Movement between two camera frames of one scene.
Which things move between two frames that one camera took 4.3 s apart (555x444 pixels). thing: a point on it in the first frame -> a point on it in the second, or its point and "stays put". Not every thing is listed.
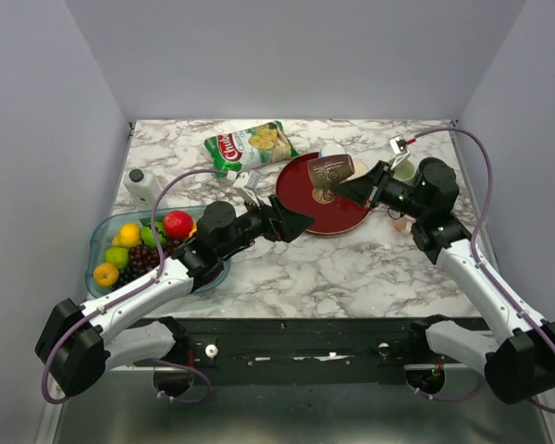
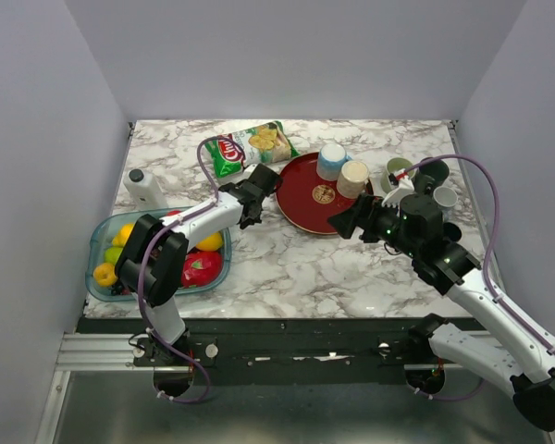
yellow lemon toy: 129,235 stays put
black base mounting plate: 351,351 stays put
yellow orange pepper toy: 105,275 stays put
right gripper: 361,191 -> 364,214
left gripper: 279,224 -> 252,222
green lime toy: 117,255 stays put
